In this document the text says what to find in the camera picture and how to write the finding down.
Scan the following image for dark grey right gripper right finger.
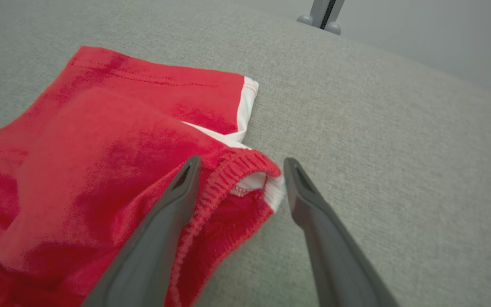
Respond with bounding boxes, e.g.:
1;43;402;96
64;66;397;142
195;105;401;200
283;157;399;307

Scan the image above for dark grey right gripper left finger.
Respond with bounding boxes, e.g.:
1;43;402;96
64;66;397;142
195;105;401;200
81;156;203;307

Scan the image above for red shorts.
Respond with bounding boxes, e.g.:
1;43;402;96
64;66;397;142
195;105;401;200
0;46;286;307

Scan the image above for grey partition post with feet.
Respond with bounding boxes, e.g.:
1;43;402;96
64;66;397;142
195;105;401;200
297;0;345;35

